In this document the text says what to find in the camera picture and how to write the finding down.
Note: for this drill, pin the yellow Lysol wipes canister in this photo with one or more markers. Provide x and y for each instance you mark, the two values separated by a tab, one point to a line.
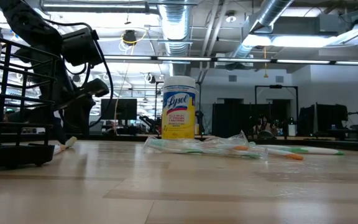
179	109

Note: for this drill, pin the black distant workstation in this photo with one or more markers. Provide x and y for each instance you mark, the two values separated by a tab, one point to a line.
328	118

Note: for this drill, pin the plastic-wrapped orange toothbrush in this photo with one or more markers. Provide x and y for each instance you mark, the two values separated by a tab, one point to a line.
241	148

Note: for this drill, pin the silver round ventilation duct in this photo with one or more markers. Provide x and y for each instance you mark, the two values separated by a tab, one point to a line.
176	25
269	12

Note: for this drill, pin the green and white toothbrush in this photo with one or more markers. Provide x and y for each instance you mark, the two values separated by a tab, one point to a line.
315	151

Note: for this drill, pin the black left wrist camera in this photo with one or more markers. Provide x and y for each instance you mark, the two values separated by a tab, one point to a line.
81	46

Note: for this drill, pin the long ceiling light strip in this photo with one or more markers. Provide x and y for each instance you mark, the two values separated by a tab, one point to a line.
182	58

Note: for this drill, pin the black ceiling-mounted device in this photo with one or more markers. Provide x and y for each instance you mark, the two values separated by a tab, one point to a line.
129	36

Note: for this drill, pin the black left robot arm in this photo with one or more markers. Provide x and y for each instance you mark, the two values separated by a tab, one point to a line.
26	21

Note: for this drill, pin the black aluminium table frame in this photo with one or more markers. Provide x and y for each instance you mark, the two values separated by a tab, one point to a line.
353	145

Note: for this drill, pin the black partition screen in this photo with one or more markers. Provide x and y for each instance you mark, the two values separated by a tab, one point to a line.
232	118

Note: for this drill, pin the black metal frame stand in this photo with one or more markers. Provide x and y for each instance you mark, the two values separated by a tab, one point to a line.
275	86

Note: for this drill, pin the black computer monitor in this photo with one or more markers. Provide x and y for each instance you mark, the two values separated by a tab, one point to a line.
120	109

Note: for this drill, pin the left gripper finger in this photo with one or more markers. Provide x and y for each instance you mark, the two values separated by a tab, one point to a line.
76	121
89	91

